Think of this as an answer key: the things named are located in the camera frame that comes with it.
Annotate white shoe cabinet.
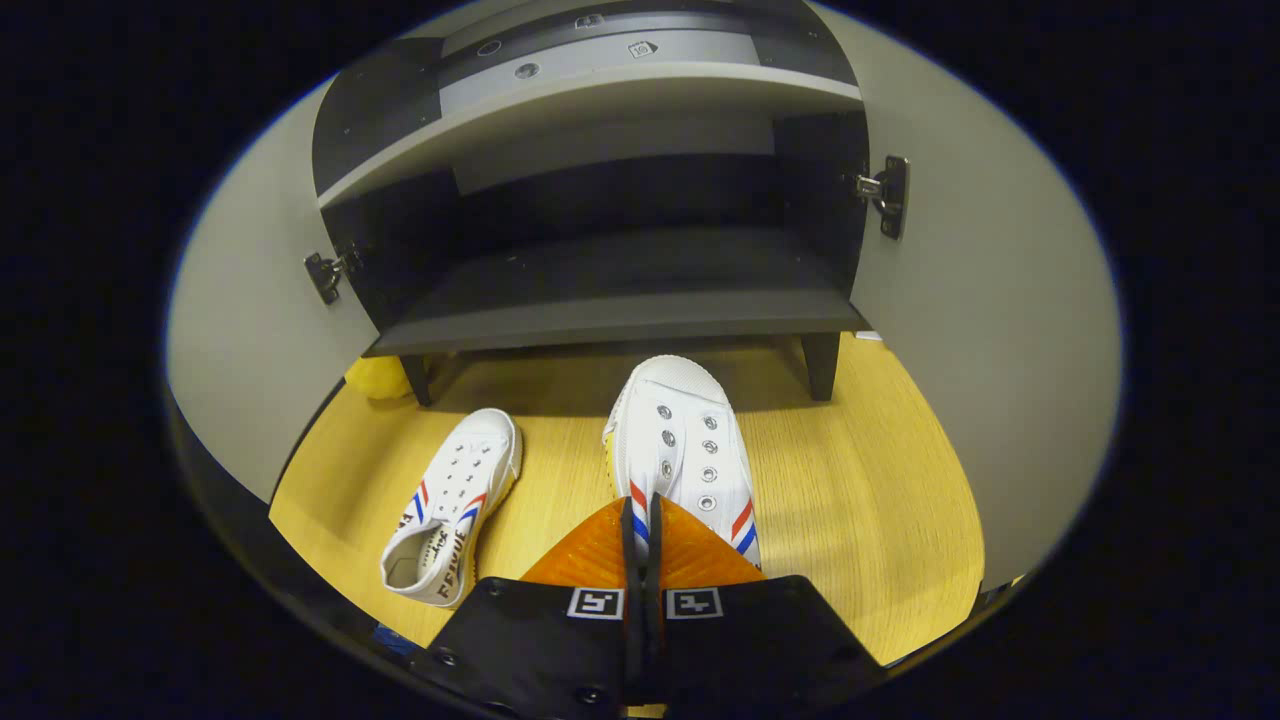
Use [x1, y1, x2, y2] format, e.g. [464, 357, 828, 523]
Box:
[165, 0, 1123, 591]

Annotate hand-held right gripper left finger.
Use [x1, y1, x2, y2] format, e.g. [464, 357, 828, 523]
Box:
[410, 495, 642, 720]

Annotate white cabinet shelf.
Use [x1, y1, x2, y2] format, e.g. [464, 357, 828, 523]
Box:
[318, 62, 863, 211]

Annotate yellow plush toy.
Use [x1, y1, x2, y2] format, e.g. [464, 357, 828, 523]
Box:
[345, 355, 413, 401]

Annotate white canvas shoe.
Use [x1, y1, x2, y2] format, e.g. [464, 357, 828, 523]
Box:
[603, 355, 763, 571]
[380, 408, 523, 609]

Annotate metal door hinge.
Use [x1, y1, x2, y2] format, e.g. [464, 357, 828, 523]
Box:
[305, 245, 366, 306]
[855, 155, 911, 241]

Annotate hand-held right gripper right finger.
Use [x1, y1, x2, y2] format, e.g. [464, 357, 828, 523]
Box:
[645, 492, 889, 716]

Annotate white cabinet door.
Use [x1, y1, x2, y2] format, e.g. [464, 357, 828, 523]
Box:
[165, 75, 383, 504]
[810, 5, 1123, 591]

